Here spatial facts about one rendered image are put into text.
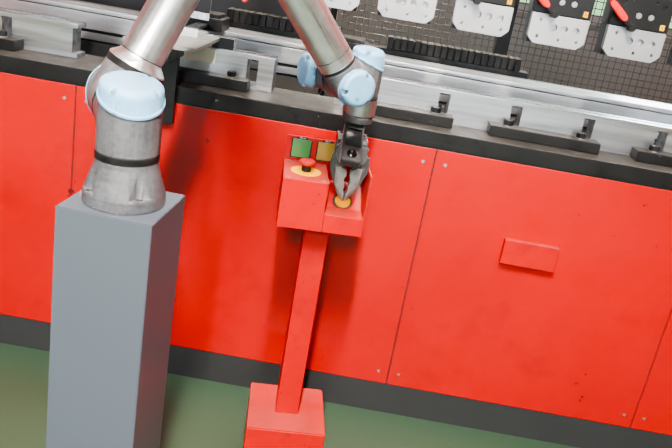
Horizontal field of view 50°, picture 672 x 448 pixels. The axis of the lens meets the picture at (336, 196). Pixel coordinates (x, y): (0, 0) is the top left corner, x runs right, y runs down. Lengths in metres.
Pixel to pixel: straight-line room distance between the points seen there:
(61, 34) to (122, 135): 0.90
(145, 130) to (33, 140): 0.85
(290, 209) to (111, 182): 0.48
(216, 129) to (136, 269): 0.70
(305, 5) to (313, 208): 0.50
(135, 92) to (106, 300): 0.39
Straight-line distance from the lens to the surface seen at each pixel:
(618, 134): 2.13
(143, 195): 1.35
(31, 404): 2.18
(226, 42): 2.05
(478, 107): 2.03
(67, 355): 1.50
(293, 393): 1.95
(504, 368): 2.21
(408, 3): 1.96
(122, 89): 1.31
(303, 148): 1.77
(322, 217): 1.66
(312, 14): 1.38
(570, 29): 2.03
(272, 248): 2.03
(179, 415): 2.14
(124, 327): 1.42
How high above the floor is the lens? 1.29
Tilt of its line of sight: 19 degrees down
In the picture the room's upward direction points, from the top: 10 degrees clockwise
